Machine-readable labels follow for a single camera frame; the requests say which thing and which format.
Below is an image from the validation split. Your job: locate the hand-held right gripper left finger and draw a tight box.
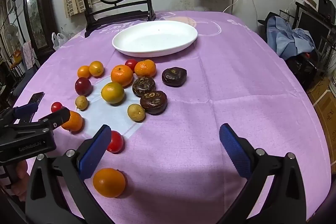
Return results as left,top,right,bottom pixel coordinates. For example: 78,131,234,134
25,124,116,224

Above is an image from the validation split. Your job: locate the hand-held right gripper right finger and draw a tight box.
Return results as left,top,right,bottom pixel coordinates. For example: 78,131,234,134
219,123,307,224

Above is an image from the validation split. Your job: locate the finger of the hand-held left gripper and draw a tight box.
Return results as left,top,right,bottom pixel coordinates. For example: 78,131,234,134
38,108,71,133
14,92,45,120

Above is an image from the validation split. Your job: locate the smooth orange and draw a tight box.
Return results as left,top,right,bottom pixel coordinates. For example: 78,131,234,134
93,168,126,198
61,111,83,132

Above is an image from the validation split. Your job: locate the small brown longan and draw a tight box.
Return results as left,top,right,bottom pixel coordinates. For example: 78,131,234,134
127,103,146,122
75,95,89,111

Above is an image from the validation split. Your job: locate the dark red plum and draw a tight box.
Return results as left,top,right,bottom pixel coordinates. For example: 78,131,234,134
75,77,92,96

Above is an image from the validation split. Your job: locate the small orange kumquat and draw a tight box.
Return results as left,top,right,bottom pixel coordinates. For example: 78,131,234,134
77,65,91,79

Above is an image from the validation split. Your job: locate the green-yellow orange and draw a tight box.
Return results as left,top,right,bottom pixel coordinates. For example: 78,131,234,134
101,82,125,105

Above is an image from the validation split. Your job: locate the yellow-orange kumquat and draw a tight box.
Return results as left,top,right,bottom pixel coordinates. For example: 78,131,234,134
89,61,104,77

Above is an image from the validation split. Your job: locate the dark brown water chestnut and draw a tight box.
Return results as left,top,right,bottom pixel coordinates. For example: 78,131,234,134
140,90,168,115
161,67,188,87
132,76,156,97

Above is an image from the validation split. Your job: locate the white oval plate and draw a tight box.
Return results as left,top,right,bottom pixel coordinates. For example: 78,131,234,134
112,20,198,58

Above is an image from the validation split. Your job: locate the person's left hand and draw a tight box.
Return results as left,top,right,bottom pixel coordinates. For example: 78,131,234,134
0,161,30,202

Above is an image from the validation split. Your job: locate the pink hanging cloth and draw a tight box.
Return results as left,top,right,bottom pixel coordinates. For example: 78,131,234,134
22,42,34,69

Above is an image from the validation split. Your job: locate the purple tablecloth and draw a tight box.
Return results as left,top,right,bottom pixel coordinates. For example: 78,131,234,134
13,11,331,224

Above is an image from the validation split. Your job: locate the standing fan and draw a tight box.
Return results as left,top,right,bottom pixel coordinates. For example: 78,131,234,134
4,23,20,56

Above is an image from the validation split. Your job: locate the orange mandarin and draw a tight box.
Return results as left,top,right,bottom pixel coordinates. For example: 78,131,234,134
110,64,134,87
134,59,157,78

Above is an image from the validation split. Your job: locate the white plastic bag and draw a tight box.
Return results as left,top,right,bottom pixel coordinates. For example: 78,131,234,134
51,32,70,51

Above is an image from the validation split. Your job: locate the dark wood framed picture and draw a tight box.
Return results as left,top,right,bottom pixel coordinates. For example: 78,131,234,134
21,0,57,56

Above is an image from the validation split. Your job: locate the cardboard box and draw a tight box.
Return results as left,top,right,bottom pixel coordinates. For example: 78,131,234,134
307,77,336,143

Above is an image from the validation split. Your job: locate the blue clothing pile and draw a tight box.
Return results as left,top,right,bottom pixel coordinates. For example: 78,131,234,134
266,15,315,60

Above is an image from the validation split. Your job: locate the black monitor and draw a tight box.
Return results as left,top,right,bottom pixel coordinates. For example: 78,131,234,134
298,10,331,46

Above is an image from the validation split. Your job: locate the black speaker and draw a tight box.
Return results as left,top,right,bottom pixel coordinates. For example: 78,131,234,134
318,0,336,25

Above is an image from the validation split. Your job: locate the white power cable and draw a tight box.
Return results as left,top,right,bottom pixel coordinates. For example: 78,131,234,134
223,0,243,14

